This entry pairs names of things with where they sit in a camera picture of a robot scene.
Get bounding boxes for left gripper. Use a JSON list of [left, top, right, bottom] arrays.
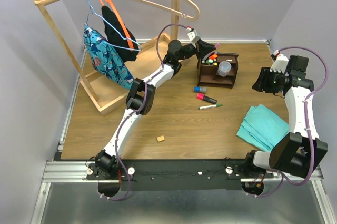
[[175, 38, 214, 61]]

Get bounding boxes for orange black highlighter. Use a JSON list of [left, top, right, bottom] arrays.
[[209, 55, 217, 60]]

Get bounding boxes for brown wooden desk organizer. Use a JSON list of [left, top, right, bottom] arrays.
[[197, 53, 239, 89]]

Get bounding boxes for clear paperclip jar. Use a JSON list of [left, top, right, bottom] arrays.
[[217, 61, 232, 77]]

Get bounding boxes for pink black highlighter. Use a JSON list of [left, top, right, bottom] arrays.
[[196, 93, 217, 104]]

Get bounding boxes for green cap white marker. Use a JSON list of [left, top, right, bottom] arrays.
[[198, 104, 223, 110]]

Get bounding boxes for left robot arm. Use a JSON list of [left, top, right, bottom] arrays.
[[95, 39, 216, 179]]

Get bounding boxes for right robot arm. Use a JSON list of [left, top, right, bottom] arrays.
[[242, 53, 328, 179]]

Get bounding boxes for teal folded cloth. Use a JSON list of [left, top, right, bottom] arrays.
[[236, 104, 289, 152]]

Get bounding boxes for black garment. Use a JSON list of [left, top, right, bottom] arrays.
[[101, 6, 139, 62]]

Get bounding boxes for blue patterned shorts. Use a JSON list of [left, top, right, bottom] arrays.
[[83, 25, 134, 90]]

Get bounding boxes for wooden clothes rack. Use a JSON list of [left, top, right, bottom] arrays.
[[29, 0, 185, 116]]

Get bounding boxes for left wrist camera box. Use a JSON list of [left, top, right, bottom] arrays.
[[186, 27, 200, 43]]

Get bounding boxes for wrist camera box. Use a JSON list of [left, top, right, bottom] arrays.
[[186, 27, 200, 43], [270, 53, 289, 74]]

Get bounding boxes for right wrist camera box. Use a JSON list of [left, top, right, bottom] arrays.
[[270, 53, 289, 74]]

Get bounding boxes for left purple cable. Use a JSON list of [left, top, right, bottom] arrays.
[[98, 23, 194, 201]]

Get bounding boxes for purple cable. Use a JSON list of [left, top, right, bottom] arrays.
[[98, 23, 194, 201], [246, 46, 329, 198]]

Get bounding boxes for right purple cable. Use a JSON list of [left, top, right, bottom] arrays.
[[246, 46, 329, 198]]

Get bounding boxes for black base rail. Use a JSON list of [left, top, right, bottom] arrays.
[[86, 158, 274, 192]]

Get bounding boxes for light blue wire hanger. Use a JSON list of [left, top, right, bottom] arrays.
[[73, 0, 143, 52]]

